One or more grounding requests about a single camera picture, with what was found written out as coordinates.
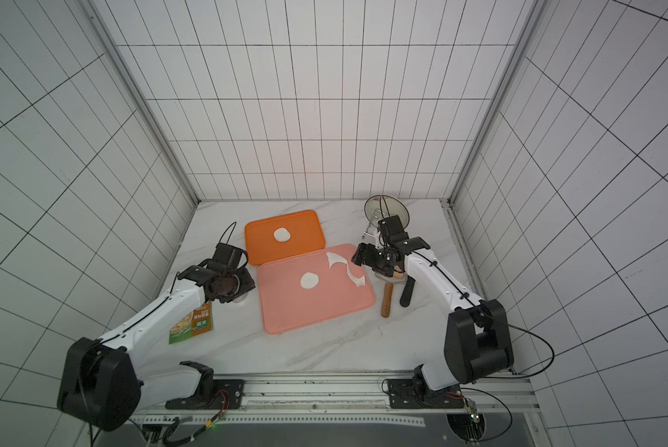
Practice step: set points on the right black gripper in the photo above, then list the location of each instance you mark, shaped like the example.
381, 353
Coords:
368, 257

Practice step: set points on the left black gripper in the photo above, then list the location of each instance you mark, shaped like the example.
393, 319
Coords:
246, 286

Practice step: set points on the small round metal cutter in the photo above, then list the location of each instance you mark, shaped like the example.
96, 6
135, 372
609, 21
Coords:
240, 299

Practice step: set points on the white dough trim strip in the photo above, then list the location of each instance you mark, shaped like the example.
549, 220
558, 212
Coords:
335, 258

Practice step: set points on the wooden dough roller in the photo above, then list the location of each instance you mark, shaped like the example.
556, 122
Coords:
389, 284

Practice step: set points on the white dough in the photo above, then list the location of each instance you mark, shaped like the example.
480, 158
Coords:
282, 235
309, 280

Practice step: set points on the pink silicone mat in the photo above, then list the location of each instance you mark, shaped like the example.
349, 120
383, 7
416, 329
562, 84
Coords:
286, 306

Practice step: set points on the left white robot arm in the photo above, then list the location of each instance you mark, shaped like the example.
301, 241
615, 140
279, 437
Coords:
104, 382

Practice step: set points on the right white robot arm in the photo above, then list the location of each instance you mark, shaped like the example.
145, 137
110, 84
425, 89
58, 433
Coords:
477, 340

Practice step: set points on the white dough on orange mat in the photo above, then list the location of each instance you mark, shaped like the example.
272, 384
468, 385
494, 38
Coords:
282, 235

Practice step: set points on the green orange flour packet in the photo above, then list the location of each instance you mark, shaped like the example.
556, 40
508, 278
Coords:
194, 324

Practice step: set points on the orange silicone mat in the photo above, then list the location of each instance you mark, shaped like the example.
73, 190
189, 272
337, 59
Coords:
306, 235

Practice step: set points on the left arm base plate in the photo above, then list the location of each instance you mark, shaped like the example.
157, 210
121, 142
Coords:
214, 395

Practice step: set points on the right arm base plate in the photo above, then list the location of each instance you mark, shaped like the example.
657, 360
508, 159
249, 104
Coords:
413, 394

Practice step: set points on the aluminium mounting rail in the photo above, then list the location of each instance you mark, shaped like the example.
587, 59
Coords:
492, 407

